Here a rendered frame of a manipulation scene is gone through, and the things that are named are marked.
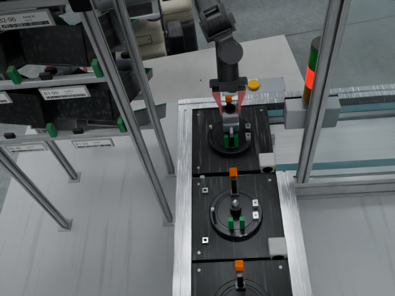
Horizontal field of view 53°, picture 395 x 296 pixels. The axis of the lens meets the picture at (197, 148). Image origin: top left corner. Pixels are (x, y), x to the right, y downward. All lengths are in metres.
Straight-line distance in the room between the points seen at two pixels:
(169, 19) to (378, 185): 1.28
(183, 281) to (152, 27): 1.09
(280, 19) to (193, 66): 1.68
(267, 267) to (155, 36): 1.12
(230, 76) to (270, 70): 0.51
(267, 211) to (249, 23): 2.23
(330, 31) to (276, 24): 2.41
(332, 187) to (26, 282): 0.91
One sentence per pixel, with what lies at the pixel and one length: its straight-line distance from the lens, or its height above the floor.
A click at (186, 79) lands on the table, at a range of 1.55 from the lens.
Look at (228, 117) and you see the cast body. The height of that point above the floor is 1.10.
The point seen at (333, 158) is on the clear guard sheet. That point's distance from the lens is 1.08.
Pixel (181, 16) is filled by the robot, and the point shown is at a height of 0.74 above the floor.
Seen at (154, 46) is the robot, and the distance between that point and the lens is 1.80.
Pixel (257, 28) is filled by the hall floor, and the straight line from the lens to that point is 3.11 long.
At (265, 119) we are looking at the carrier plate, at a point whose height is 0.97.
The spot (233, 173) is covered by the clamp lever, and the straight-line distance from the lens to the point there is 1.02.
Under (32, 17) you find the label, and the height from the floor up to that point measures 1.60.
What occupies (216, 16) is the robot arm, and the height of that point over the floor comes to 1.32.
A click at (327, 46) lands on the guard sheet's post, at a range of 0.76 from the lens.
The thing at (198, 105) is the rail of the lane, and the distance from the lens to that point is 1.31.
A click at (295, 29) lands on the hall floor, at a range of 3.10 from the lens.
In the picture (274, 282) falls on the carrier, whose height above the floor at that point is 0.97.
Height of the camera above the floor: 1.95
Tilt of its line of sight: 55 degrees down
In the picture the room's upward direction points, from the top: 11 degrees counter-clockwise
